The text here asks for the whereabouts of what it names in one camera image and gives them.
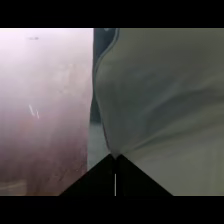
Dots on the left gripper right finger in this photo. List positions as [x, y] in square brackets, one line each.
[136, 181]

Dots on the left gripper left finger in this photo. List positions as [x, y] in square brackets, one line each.
[96, 181]

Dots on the light blue shirt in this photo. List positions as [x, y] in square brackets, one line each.
[160, 100]

